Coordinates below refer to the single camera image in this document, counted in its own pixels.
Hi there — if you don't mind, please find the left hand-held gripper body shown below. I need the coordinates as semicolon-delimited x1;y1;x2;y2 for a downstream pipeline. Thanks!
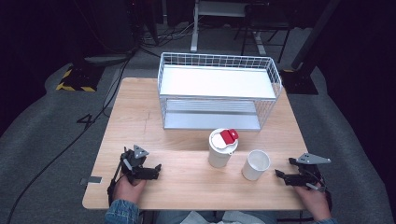
120;144;151;182

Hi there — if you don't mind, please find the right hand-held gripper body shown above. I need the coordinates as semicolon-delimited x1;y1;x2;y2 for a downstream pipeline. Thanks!
292;152;332;191

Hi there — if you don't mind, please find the person's right hand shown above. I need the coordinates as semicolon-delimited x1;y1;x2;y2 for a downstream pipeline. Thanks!
293;182;332;222

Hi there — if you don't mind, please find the person's left hand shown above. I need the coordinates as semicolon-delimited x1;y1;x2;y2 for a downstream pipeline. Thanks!
112;175;148;205

